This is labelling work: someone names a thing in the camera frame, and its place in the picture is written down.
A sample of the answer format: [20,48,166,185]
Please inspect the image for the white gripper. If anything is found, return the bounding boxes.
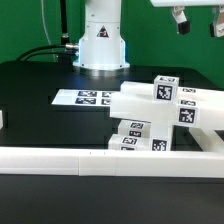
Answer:
[150,0,224,38]

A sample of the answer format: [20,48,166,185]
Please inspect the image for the white tagged nut cube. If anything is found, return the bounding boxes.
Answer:
[153,75,179,103]

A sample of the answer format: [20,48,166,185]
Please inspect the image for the white chair back frame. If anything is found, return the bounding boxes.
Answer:
[110,81,224,130]

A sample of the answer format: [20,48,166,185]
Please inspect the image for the white chair seat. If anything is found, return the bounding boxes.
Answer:
[139,123,173,151]

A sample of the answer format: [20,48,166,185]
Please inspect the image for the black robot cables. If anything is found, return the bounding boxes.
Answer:
[16,0,81,62]

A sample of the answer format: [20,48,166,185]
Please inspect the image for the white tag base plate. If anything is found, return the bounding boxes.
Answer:
[52,89,113,107]

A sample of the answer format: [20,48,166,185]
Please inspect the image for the grey thin cable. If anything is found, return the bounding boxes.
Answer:
[40,0,58,62]

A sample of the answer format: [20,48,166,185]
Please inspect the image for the white U-shaped fence frame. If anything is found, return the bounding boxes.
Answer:
[0,111,224,178]

